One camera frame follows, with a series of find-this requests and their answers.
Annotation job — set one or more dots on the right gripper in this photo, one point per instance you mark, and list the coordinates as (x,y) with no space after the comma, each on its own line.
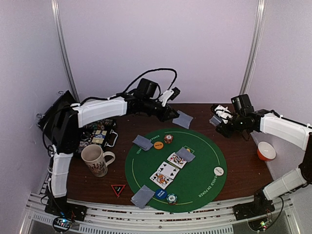
(224,126)

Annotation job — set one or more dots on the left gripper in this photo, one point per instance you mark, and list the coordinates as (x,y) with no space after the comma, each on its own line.
(165,116)

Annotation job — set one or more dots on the face-down board card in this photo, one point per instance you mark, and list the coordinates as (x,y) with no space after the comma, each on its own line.
(185,154)
(183,120)

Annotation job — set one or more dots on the red poker chip stack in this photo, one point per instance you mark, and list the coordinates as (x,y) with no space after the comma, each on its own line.
(168,138)

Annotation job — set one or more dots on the blue playing card deck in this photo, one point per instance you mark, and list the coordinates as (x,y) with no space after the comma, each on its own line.
(215,120)

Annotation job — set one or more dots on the face-up red face card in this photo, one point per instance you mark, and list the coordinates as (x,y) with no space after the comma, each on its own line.
(176,160)

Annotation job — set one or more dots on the face-up clubs card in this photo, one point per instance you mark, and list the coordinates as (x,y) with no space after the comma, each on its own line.
(168,170)

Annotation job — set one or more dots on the face-up queen card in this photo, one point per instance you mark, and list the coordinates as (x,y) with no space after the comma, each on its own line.
(161,179)

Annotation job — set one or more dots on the blue poker chip stack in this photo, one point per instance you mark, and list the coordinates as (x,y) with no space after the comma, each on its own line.
(171,199)

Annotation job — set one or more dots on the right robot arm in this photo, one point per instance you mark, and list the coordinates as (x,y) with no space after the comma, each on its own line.
(292,141)

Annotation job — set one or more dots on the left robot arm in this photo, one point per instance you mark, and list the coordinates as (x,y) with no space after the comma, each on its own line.
(60,169)

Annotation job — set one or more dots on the orange bowl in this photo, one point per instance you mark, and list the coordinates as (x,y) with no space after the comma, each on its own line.
(265,151)

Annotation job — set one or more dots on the orange big blind button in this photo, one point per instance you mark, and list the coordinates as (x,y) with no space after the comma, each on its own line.
(158,145)

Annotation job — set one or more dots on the white dealer button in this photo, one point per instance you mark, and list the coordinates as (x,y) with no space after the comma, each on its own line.
(218,171)

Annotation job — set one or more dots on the round green poker mat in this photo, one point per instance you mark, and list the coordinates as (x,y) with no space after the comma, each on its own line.
(195,184)

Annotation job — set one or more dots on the blue playing card box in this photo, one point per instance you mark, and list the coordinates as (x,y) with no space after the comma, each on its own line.
(98,136)

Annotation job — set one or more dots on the blue small blind button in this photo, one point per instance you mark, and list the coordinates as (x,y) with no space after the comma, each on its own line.
(160,194)

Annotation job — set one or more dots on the white floral mug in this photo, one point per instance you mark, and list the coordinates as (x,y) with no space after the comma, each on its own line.
(97,160)

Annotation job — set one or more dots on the clear dealer button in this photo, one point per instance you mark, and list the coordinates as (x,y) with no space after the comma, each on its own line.
(85,135)

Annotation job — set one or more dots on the red black triangle token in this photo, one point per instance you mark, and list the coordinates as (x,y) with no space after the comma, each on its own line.
(118,189)

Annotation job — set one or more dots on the black poker case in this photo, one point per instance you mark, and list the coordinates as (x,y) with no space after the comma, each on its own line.
(62,122)

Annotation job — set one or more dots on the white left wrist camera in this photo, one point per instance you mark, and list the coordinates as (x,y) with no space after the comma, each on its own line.
(169,94)

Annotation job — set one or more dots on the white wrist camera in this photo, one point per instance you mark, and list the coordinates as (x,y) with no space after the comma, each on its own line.
(222,112)
(169,94)

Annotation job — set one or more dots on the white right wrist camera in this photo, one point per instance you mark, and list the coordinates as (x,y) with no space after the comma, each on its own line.
(222,112)

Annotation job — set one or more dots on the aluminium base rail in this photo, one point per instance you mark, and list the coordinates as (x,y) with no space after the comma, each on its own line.
(214,218)

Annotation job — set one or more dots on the right aluminium frame post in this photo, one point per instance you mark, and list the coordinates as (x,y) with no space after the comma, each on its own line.
(255,44)

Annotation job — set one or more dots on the aluminium frame post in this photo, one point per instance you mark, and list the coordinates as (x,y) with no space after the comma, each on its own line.
(255,44)
(63,49)

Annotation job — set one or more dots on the left aluminium frame post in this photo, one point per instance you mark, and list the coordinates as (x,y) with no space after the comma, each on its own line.
(63,49)

